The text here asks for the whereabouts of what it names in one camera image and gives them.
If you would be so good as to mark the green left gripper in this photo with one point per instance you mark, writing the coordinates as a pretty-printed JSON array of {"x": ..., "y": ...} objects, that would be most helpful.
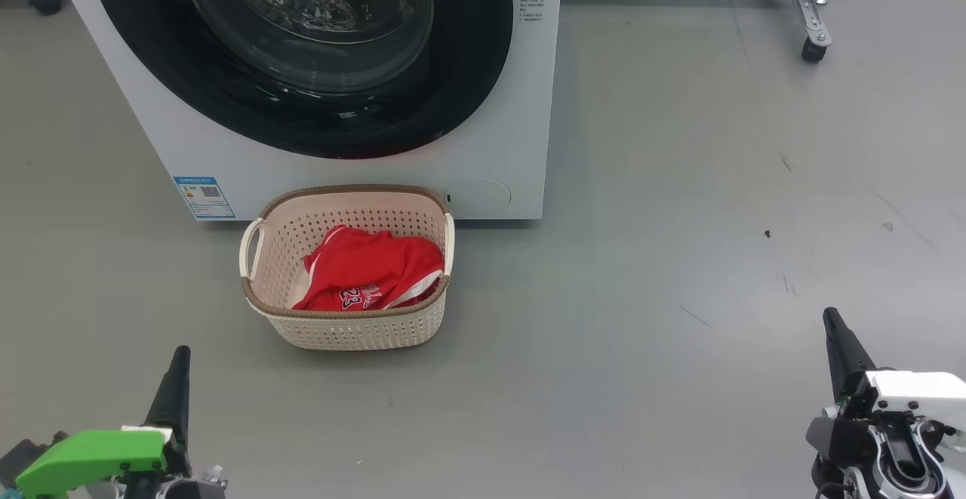
[{"x": 90, "y": 450}]

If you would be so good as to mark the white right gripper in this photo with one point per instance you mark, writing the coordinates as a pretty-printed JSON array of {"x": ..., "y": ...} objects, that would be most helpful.
[{"x": 913, "y": 393}]

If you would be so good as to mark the red jersey number 23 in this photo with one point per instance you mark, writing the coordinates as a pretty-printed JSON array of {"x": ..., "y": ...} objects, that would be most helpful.
[{"x": 377, "y": 265}]

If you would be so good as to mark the round black glass washer door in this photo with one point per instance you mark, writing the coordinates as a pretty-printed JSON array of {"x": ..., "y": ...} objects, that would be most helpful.
[{"x": 468, "y": 69}]

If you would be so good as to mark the cream perforated laundry basket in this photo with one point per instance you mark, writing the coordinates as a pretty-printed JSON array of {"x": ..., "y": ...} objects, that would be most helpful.
[{"x": 355, "y": 329}]

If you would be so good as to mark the white front-load washing machine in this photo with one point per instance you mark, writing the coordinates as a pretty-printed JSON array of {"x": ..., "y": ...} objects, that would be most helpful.
[{"x": 528, "y": 106}]

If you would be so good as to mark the blue energy label sticker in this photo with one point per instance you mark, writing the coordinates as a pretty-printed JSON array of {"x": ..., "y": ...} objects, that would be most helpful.
[{"x": 204, "y": 197}]

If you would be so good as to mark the round filter cover flap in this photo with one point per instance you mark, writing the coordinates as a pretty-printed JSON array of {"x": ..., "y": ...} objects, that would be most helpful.
[{"x": 479, "y": 195}]

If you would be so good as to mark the small printed text label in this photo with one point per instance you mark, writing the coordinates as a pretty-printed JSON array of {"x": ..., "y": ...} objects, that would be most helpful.
[{"x": 531, "y": 5}]

